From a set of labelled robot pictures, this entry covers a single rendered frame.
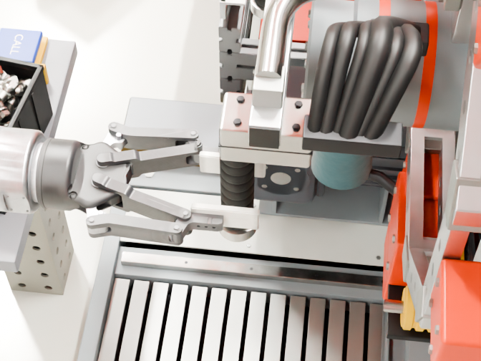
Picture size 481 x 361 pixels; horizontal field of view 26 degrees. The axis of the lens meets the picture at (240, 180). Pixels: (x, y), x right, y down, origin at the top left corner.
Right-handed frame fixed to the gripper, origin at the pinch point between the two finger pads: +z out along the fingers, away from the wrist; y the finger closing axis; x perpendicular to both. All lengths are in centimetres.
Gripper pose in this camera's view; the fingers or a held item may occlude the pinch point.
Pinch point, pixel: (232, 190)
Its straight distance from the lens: 108.7
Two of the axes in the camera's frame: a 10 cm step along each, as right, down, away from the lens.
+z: 9.9, 0.9, -0.6
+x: 0.0, -5.8, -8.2
